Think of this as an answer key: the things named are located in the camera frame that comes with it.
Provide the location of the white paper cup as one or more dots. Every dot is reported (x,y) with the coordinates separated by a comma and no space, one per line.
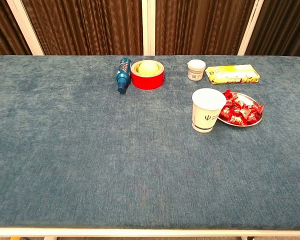
(205,117)

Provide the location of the yellow floor tape strip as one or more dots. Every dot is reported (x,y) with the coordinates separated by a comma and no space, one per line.
(15,238)

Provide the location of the white screen frame post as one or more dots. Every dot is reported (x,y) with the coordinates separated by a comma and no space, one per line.
(250,27)
(148,25)
(25,27)

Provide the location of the yellow-green ball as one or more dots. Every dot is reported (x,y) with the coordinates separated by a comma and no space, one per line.
(148,68)

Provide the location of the small white jar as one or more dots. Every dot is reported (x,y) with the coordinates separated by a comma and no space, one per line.
(195,72)

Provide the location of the yellow biscuit box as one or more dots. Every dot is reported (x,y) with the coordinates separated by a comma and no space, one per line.
(230,73)

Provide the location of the blue tablecloth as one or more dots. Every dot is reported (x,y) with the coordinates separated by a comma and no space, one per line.
(90,150)

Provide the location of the blue patterned bottle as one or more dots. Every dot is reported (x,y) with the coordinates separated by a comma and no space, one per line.
(123,72)

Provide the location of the red tape roll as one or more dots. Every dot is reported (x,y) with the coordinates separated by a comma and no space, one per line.
(147,82)

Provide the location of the silver metal plate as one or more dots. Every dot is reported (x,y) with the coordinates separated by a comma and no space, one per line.
(250,98)

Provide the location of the brown pleated curtain panel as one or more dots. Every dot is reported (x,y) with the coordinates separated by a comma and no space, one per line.
(85,25)
(285,22)
(2,25)
(200,25)

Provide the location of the white table frame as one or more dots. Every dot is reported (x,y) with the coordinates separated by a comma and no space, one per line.
(150,232)

